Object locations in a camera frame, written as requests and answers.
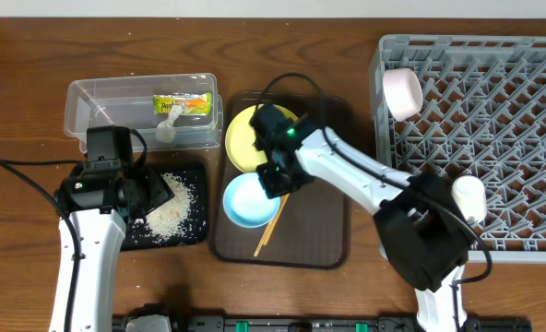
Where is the yellow plate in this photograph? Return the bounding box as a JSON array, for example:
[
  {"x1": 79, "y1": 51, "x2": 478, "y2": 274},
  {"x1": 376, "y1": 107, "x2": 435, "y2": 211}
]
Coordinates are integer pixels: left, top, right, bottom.
[{"x1": 224, "y1": 104, "x2": 300, "y2": 174}]

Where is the pile of rice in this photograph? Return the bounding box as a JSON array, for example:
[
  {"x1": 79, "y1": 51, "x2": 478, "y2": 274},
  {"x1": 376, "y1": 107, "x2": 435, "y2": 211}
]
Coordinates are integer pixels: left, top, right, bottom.
[{"x1": 135, "y1": 172, "x2": 196, "y2": 243}]

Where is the white tissue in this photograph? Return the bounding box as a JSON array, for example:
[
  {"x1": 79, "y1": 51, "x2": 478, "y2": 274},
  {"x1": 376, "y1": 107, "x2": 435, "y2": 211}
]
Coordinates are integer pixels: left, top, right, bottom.
[{"x1": 155, "y1": 104, "x2": 184, "y2": 143}]

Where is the blue bowl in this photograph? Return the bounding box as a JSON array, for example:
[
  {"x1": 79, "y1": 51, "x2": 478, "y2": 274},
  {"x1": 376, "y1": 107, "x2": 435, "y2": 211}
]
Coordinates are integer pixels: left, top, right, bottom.
[{"x1": 222, "y1": 172, "x2": 281, "y2": 228}]

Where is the green snack wrapper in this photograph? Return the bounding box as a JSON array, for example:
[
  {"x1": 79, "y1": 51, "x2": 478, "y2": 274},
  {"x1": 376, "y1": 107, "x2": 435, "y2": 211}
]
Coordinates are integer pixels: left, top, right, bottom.
[{"x1": 152, "y1": 92, "x2": 213, "y2": 116}]

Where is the pink white bowl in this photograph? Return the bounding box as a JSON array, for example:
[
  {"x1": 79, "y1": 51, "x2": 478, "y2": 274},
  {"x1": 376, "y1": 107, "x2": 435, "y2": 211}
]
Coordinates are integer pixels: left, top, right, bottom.
[{"x1": 382, "y1": 68, "x2": 423, "y2": 122}]

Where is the small white green cup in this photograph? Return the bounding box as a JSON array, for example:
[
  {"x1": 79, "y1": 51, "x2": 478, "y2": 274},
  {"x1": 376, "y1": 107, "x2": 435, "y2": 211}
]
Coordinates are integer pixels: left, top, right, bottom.
[{"x1": 451, "y1": 175, "x2": 487, "y2": 222}]

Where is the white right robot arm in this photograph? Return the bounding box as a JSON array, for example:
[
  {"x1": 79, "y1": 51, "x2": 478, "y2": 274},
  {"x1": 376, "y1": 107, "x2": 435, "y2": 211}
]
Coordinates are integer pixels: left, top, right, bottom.
[{"x1": 249, "y1": 109, "x2": 487, "y2": 331}]

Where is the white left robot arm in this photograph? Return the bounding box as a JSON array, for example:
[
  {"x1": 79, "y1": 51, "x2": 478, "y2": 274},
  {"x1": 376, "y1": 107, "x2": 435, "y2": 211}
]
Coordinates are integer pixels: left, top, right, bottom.
[{"x1": 49, "y1": 166, "x2": 173, "y2": 331}]

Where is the black waste tray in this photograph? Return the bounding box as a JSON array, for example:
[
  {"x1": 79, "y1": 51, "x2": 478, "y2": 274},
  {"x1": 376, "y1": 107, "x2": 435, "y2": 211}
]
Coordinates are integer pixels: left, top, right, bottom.
[{"x1": 69, "y1": 160, "x2": 209, "y2": 253}]

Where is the clear plastic waste bin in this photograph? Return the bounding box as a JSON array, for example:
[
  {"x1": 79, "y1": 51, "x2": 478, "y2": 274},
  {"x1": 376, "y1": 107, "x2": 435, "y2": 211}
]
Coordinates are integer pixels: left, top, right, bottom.
[{"x1": 65, "y1": 73, "x2": 223, "y2": 152}]

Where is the grey dishwasher rack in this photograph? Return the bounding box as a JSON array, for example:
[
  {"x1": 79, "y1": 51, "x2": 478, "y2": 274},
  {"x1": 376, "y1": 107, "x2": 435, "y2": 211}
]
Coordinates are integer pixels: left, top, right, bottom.
[{"x1": 369, "y1": 34, "x2": 546, "y2": 264}]

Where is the wooden chopstick right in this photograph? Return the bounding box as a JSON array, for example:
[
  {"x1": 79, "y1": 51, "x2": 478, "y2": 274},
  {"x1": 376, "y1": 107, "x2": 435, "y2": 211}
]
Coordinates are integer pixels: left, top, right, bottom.
[{"x1": 262, "y1": 194, "x2": 290, "y2": 245}]

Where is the wooden chopstick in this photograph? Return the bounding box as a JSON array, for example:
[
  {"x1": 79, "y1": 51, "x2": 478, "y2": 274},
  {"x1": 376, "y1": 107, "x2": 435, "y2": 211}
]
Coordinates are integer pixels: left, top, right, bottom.
[
  {"x1": 262, "y1": 194, "x2": 290, "y2": 245},
  {"x1": 254, "y1": 207, "x2": 282, "y2": 257}
]

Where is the wooden chopstick left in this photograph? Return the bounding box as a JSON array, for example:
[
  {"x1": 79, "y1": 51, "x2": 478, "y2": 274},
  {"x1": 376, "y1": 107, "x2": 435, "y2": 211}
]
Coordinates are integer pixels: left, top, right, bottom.
[{"x1": 254, "y1": 207, "x2": 282, "y2": 257}]

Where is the brown serving tray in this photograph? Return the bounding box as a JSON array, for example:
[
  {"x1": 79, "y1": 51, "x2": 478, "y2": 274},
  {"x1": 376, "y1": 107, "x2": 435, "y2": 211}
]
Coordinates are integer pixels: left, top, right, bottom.
[{"x1": 208, "y1": 90, "x2": 354, "y2": 270}]

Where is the black rail with green clips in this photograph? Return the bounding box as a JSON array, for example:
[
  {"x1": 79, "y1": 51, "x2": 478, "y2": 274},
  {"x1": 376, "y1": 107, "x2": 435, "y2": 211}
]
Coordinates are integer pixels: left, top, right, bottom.
[{"x1": 111, "y1": 302, "x2": 532, "y2": 332}]

